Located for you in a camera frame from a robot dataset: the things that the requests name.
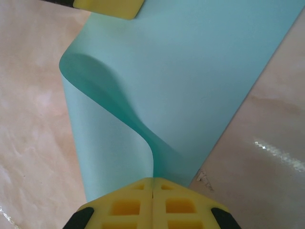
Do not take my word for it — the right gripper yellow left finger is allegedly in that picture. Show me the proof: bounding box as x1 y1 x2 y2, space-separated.
63 177 153 229

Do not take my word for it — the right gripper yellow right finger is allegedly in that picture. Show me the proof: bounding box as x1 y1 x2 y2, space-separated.
152 177 242 229

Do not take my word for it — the light blue paper sheet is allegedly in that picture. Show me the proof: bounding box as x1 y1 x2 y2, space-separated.
58 0 300 203

